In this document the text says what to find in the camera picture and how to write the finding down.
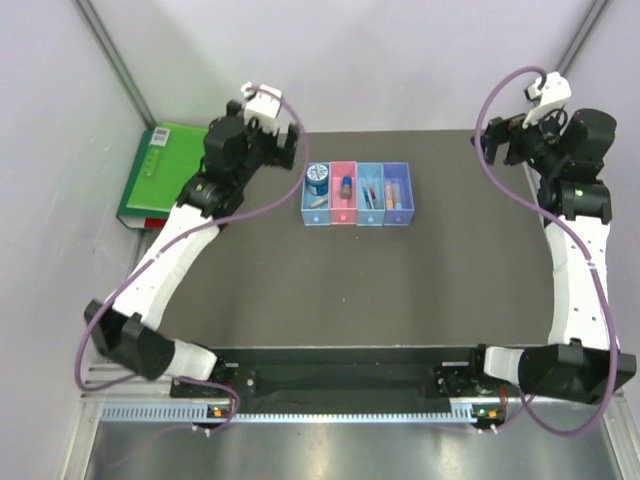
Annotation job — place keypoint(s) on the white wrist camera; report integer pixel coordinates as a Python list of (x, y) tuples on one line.
[(261, 107), (545, 97)]

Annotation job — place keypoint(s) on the blue pen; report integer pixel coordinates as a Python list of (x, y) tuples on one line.
[(373, 195)]

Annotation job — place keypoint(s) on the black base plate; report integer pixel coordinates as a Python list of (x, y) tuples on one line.
[(422, 378)]

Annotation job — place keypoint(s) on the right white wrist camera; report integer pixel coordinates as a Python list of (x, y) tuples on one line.
[(545, 97)]

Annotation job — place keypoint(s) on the red folder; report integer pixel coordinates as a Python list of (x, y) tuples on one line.
[(154, 223)]

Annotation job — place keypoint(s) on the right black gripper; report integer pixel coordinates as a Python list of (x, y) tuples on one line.
[(511, 131)]

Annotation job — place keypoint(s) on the dark green binder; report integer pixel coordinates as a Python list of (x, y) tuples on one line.
[(143, 196)]

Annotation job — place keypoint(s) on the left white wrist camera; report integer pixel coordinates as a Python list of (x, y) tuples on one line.
[(261, 107)]

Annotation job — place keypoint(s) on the grey slotted cable duct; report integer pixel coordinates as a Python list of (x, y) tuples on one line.
[(209, 414)]

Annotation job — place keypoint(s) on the red pen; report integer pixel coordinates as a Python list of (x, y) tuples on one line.
[(367, 200)]

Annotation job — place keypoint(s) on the orange highlighter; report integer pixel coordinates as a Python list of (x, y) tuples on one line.
[(390, 205)]

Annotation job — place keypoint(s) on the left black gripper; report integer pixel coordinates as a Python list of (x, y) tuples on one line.
[(277, 155)]

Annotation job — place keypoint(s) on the teal blue bin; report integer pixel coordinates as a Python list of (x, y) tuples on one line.
[(370, 171)]

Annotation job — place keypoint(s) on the green folder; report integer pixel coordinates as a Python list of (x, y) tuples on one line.
[(180, 158)]

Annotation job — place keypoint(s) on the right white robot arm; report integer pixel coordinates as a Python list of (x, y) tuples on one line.
[(575, 363)]

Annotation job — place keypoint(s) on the light blue highlighter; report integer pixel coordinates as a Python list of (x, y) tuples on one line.
[(397, 196)]

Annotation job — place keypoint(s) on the small blue capped bottle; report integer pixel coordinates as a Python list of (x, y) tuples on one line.
[(346, 188)]

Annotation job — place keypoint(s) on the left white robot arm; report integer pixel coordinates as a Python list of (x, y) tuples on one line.
[(124, 328)]

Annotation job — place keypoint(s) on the pink bin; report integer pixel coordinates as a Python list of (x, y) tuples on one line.
[(342, 212)]

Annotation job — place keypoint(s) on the light blue bin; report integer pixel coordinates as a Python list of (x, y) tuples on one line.
[(314, 217)]

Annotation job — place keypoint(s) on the white eraser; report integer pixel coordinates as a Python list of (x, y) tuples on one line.
[(318, 203)]

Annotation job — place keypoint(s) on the blue round tape dispenser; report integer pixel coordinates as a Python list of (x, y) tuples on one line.
[(317, 179)]

